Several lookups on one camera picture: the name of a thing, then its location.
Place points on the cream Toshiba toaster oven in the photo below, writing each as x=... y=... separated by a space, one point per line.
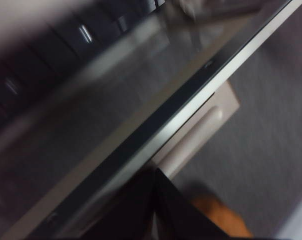
x=40 y=50

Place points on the orange corn cob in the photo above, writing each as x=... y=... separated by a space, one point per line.
x=228 y=220

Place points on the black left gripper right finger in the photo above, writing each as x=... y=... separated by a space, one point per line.
x=175 y=220

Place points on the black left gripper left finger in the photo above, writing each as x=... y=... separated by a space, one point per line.
x=130 y=215

